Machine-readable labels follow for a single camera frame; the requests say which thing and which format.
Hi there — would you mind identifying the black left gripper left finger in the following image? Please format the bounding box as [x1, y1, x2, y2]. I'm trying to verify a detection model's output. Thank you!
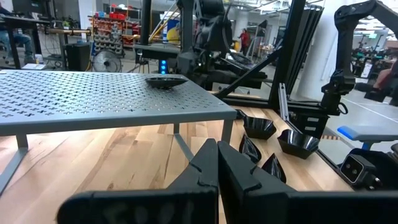
[57, 138, 219, 224]

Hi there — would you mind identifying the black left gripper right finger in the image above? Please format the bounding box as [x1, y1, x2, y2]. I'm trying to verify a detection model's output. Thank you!
[218, 141, 398, 224]

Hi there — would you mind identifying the black teardrop plate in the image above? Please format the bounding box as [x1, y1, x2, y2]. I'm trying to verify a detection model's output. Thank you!
[261, 152, 287, 184]
[238, 134, 262, 165]

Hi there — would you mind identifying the black wavy square bowl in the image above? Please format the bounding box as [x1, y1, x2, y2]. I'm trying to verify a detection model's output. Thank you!
[242, 115, 277, 140]
[277, 128, 321, 160]

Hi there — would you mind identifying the small black square plate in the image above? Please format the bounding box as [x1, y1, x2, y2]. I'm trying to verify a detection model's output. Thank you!
[234, 108, 248, 121]

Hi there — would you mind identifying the black round bowl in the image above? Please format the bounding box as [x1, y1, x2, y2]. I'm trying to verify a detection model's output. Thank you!
[144, 76, 189, 90]

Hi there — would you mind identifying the blue lit device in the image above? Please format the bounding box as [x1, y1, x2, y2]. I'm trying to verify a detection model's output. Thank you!
[158, 58, 169, 75]

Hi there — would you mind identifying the grey blue padded bench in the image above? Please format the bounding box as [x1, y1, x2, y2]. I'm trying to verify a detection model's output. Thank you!
[337, 124, 398, 151]

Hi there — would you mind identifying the grey perforated metal shelf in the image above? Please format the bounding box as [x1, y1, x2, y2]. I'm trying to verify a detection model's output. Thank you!
[0, 68, 238, 197]

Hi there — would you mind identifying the grey platform with pole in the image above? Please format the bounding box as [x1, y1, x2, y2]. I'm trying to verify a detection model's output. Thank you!
[133, 0, 187, 62]

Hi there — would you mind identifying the grey floor fan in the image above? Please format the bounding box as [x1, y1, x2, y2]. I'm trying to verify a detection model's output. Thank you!
[92, 49, 123, 73]

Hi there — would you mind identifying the person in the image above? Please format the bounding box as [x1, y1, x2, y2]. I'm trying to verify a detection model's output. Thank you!
[0, 6, 35, 65]
[238, 27, 252, 57]
[371, 67, 398, 93]

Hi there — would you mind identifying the blue yellow sign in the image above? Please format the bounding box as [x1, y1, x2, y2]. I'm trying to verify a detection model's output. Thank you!
[161, 18, 182, 44]

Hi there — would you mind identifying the black computer tower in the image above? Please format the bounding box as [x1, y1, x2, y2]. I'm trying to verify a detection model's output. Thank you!
[63, 42, 91, 72]

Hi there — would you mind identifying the parts bin rack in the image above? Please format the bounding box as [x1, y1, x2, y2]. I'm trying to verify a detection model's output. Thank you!
[88, 2, 142, 57]

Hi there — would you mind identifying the white box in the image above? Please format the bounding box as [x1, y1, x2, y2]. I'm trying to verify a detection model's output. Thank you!
[21, 63, 47, 71]

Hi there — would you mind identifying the brown tube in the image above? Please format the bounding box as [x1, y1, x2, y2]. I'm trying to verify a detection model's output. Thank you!
[45, 27, 92, 36]

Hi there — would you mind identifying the black desk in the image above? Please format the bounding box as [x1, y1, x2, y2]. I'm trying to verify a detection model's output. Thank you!
[0, 14, 52, 70]

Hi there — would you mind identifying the silver aluminium bracket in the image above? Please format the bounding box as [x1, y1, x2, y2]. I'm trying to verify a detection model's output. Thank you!
[278, 82, 290, 121]

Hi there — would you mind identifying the small black depth camera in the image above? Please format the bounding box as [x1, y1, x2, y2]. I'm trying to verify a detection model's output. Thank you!
[340, 154, 369, 184]

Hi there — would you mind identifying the black camera module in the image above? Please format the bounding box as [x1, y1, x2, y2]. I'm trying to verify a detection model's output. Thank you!
[338, 143, 398, 191]

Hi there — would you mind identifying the black aluminium rig frame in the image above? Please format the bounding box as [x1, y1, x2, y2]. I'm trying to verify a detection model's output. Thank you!
[214, 0, 355, 190]

